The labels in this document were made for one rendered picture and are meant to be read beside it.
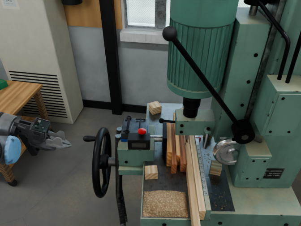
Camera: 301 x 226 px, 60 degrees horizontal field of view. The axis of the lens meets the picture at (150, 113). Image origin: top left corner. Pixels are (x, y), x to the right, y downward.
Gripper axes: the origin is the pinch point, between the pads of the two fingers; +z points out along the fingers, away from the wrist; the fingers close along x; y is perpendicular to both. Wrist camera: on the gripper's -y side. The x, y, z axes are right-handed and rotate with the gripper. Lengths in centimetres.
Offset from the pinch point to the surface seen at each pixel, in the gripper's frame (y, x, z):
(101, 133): 8.1, 3.4, 11.1
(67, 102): -77, 117, -19
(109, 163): -3.7, -0.2, 18.1
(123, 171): 3.0, -7.6, 23.1
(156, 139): 16.1, 0.3, 31.3
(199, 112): 32, 3, 42
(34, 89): -58, 98, -44
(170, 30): 62, -14, 17
